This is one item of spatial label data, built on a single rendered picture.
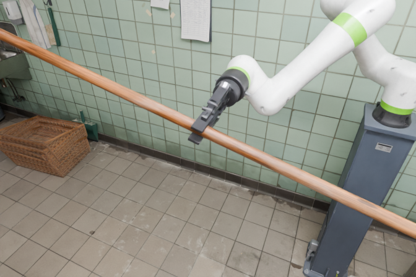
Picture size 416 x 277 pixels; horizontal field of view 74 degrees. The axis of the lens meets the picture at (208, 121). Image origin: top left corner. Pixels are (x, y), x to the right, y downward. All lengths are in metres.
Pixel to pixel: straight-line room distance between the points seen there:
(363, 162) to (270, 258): 1.04
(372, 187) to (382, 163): 0.15
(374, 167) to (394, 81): 0.41
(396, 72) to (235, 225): 1.55
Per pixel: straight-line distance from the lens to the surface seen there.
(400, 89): 1.33
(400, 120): 1.39
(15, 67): 3.38
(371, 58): 1.36
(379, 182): 1.55
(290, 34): 1.81
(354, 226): 1.78
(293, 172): 0.65
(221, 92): 0.71
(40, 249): 2.50
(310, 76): 0.97
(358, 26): 1.00
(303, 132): 2.09
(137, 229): 2.34
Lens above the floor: 1.88
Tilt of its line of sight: 34 degrees down
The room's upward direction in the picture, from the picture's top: straight up
